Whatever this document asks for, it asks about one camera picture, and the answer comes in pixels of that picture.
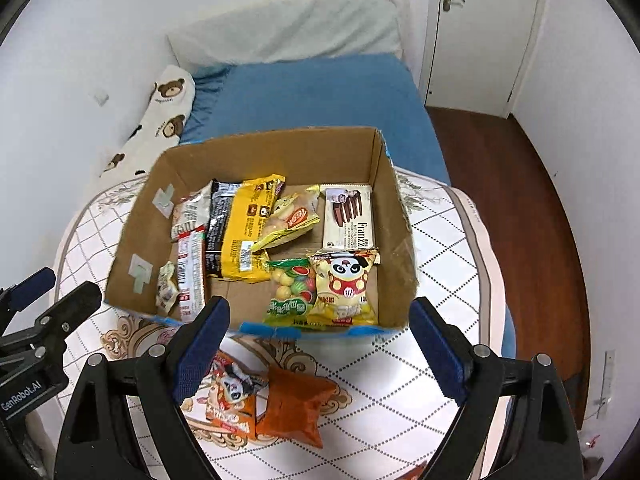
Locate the green candy ball packet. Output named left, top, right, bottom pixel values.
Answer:
left=262, top=257, right=318, bottom=328

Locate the orange panda snack packet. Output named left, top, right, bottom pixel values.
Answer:
left=182, top=350, right=268, bottom=442

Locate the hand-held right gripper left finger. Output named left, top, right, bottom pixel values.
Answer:
left=54, top=296, right=232, bottom=480

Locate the white chocolate stick packet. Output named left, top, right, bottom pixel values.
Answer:
left=321, top=185, right=375, bottom=251

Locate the blue bedsheet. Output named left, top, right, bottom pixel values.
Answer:
left=177, top=54, right=518, bottom=361

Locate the small green white candy packet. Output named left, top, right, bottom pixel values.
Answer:
left=156, top=261, right=180, bottom=311

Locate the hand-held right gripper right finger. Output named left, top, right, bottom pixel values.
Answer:
left=409, top=296, right=585, bottom=480

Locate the white pillow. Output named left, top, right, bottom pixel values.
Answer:
left=166, top=0, right=408, bottom=66

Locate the white quilted blanket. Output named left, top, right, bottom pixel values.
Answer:
left=50, top=165, right=508, bottom=480

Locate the plain orange snack packet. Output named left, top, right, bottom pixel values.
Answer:
left=255, top=364, right=337, bottom=448

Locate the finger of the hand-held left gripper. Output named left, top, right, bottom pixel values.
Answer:
left=0, top=267, right=57, bottom=321
left=0, top=281, right=103, bottom=358

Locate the clear cookie packet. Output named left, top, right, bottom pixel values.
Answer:
left=171, top=182, right=213, bottom=243

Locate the yellow chips packet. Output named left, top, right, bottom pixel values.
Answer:
left=251, top=185, right=321, bottom=252

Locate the white door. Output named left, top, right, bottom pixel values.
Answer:
left=419, top=0, right=551, bottom=116

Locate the bear print pillow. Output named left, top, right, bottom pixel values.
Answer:
left=99, top=65, right=197, bottom=178

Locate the black yellow snack packet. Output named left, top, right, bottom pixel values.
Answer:
left=205, top=174, right=286, bottom=283

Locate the white wall outlet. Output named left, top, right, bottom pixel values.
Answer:
left=595, top=350, right=617, bottom=418

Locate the yellow panda snack packet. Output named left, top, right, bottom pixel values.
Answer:
left=306, top=247, right=381, bottom=328

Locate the cardboard box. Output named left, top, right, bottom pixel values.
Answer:
left=102, top=126, right=421, bottom=343

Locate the long red white snack packet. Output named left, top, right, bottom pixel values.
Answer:
left=176, top=230, right=208, bottom=323

